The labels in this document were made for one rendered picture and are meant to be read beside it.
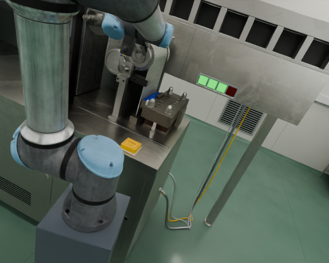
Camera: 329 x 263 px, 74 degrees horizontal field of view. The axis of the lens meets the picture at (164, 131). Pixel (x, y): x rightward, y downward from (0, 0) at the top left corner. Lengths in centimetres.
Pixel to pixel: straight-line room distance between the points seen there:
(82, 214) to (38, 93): 32
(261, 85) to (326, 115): 272
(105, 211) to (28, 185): 94
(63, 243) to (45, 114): 35
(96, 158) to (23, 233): 131
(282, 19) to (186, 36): 49
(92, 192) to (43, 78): 29
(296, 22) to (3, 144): 167
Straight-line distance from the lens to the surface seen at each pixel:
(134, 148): 96
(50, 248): 73
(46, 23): 44
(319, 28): 140
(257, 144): 166
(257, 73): 136
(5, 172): 163
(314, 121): 402
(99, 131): 107
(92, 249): 67
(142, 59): 110
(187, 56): 138
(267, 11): 136
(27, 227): 181
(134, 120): 119
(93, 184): 57
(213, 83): 137
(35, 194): 154
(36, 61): 47
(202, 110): 388
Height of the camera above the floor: 145
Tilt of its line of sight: 27 degrees down
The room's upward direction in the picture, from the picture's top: 20 degrees clockwise
